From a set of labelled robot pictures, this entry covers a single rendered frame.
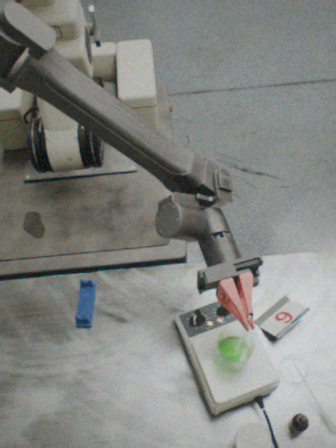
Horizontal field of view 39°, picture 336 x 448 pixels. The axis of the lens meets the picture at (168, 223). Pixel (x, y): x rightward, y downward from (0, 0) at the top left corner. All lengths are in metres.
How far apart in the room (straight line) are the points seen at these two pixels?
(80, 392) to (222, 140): 1.54
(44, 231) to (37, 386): 0.72
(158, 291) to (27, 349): 0.29
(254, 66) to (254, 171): 0.69
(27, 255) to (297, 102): 1.51
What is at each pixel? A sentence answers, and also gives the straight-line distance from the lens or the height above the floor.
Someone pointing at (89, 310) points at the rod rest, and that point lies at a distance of 1.01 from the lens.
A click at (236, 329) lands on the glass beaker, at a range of 0.83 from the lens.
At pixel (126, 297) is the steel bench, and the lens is 1.02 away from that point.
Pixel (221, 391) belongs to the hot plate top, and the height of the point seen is 0.84.
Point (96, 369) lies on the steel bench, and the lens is 0.98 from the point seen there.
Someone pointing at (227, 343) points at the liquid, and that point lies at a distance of 0.86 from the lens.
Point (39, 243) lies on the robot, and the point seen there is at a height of 0.36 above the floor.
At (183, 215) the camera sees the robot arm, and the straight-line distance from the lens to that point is 0.71.
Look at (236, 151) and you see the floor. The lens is 2.22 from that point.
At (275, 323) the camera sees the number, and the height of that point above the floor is 0.77.
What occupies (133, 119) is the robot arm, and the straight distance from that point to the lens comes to 0.73.
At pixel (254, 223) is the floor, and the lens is 2.00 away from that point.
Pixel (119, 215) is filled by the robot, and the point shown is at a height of 0.36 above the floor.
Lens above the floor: 1.69
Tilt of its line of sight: 58 degrees down
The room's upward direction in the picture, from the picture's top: 5 degrees counter-clockwise
